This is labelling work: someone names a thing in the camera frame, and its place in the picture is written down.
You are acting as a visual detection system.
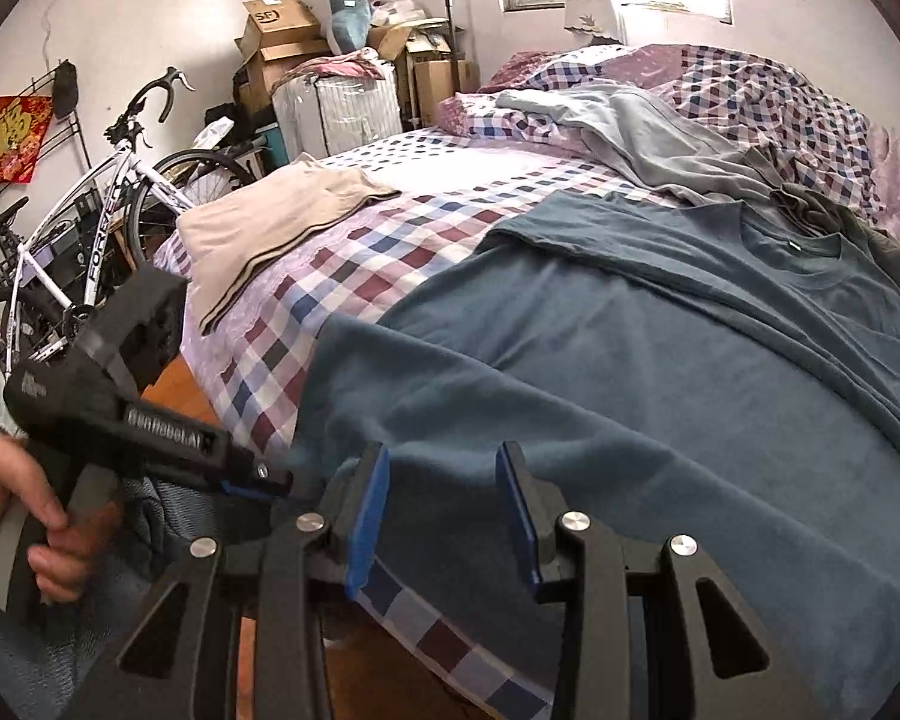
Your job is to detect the cardboard boxes stack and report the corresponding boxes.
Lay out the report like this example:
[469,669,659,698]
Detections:
[232,0,479,127]

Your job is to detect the dark teal sweater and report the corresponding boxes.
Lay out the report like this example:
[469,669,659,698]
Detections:
[290,192,900,718]

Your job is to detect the plaid bed sheet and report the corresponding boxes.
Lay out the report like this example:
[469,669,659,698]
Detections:
[152,92,900,720]

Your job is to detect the grey trousers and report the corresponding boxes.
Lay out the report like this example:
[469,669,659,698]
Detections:
[497,80,784,205]

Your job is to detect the plaid folded quilt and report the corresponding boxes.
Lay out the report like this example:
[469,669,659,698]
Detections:
[479,44,900,243]

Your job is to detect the bicycle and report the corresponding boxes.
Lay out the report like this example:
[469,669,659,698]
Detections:
[0,67,255,371]

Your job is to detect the olive green garment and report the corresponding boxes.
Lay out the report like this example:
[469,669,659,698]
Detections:
[743,146,900,289]

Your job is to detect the red paper decoration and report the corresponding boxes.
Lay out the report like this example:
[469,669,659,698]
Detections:
[0,94,53,185]

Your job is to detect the clear plastic storage bag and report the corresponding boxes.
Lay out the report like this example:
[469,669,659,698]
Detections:
[271,62,403,161]

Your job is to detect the tan brown garment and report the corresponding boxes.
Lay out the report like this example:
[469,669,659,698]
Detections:
[176,153,400,335]

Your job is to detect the person left hand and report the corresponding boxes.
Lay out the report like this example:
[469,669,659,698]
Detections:
[0,429,127,605]

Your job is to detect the blue plush shark toy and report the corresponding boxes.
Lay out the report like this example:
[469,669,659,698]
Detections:
[302,0,372,55]

